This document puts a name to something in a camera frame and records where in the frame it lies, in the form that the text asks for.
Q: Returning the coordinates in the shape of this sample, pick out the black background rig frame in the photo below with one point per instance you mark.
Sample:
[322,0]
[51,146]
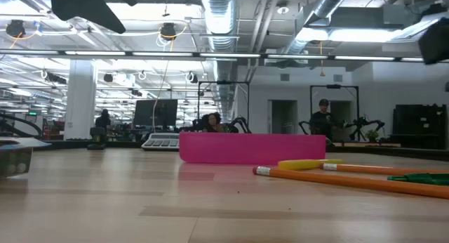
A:
[224,82]
[333,86]

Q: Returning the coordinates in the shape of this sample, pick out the background black robot arm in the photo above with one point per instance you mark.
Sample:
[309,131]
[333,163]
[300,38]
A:
[365,125]
[242,123]
[304,127]

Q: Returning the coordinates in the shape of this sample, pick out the silver ceiling duct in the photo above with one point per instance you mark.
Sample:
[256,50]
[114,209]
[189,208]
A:
[326,0]
[221,43]

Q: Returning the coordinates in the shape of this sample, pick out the white column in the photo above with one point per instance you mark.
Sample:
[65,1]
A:
[80,99]

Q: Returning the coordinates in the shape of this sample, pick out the grey desk calculator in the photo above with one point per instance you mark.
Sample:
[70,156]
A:
[159,142]

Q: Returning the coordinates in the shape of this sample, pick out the yellow pencil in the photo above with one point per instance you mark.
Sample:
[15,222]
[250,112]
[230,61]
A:
[308,164]

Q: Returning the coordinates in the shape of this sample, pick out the black bracket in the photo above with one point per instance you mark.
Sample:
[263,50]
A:
[97,137]

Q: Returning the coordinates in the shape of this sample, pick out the orange pencil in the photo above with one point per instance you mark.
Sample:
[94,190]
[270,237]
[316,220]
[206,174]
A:
[350,182]
[386,170]

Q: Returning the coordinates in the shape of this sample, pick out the person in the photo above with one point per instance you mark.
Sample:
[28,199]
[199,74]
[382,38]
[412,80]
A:
[103,120]
[322,120]
[214,123]

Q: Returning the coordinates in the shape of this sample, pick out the overhead light bar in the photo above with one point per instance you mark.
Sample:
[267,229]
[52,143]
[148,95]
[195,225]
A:
[224,55]

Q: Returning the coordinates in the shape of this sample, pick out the small background potted plant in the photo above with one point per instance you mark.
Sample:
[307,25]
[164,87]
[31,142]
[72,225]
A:
[372,135]

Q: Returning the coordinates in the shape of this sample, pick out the black cabinet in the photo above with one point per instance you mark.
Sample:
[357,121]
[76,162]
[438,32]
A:
[419,125]

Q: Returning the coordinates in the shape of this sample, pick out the round ceiling sensor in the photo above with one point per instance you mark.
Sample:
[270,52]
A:
[282,10]

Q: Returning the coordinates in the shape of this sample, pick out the green exit sign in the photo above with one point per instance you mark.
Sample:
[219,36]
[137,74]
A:
[32,113]

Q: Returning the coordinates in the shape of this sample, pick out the black computer monitor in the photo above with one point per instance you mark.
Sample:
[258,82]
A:
[154,113]

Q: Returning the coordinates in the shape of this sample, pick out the green pen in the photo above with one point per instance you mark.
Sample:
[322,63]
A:
[421,179]

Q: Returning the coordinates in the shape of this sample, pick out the background wooden table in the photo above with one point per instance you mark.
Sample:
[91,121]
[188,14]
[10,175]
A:
[368,144]

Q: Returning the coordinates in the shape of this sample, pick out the pink plastic pencil case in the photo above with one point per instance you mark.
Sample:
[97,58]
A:
[252,148]

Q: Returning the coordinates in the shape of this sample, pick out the green crayon box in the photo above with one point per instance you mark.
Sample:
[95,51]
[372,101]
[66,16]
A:
[14,158]

